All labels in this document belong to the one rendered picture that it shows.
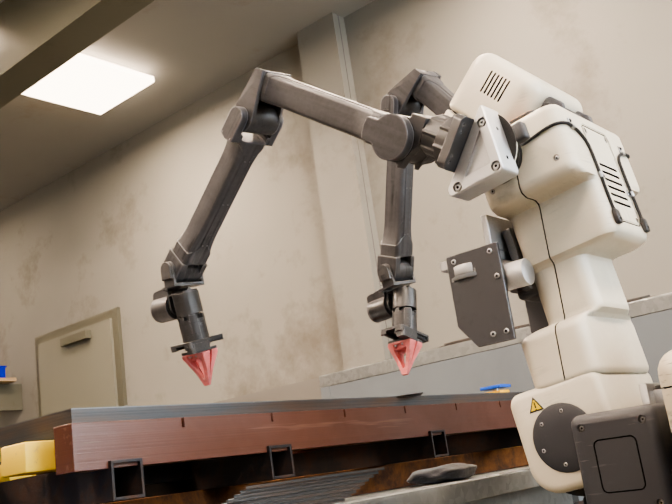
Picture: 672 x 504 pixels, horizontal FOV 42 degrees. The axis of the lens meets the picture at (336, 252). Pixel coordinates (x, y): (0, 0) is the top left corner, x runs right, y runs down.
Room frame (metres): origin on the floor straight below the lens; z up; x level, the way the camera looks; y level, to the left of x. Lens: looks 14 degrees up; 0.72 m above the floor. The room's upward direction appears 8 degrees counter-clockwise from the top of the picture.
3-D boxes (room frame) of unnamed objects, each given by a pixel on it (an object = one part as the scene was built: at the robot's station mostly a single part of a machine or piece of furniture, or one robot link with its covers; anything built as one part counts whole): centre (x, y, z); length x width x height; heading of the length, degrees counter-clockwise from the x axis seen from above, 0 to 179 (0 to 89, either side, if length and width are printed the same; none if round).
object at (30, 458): (1.17, 0.44, 0.79); 0.06 x 0.05 x 0.04; 52
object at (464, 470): (1.60, -0.14, 0.69); 0.20 x 0.10 x 0.03; 155
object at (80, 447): (1.75, -0.13, 0.80); 1.62 x 0.04 x 0.06; 142
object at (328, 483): (1.26, 0.14, 0.70); 0.39 x 0.12 x 0.04; 142
